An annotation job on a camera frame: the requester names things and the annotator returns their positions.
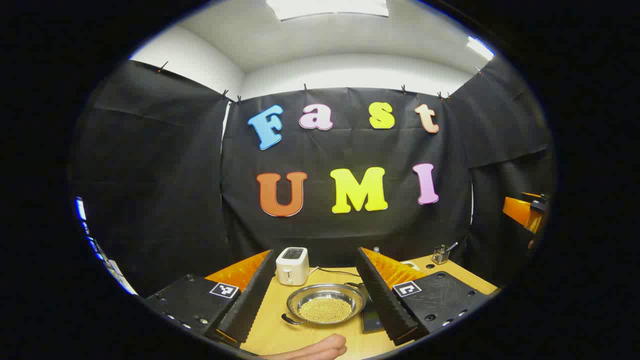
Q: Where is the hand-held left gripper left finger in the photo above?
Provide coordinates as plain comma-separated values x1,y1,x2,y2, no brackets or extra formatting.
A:
142,249,277,349

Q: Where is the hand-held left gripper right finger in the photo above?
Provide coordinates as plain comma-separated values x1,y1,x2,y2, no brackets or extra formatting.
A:
356,246,493,347

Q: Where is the black induction cooktop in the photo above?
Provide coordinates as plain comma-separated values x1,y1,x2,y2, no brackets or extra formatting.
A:
358,282,385,334

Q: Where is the steel pot with soybeans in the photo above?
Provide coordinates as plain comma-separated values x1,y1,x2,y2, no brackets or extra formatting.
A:
281,283,367,327

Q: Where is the white toaster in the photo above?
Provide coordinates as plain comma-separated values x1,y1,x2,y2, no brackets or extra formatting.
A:
275,247,310,286

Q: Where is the small ceiling light panel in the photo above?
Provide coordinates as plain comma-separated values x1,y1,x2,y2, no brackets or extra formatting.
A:
467,36,496,61

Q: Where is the large ceiling light panel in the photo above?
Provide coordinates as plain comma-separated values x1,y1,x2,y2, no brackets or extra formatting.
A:
265,0,390,22

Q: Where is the black power cable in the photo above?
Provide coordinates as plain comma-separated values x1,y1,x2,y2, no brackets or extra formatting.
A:
310,266,362,278

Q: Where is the wire utensil holder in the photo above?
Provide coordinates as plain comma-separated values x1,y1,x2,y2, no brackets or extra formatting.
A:
432,242,458,265

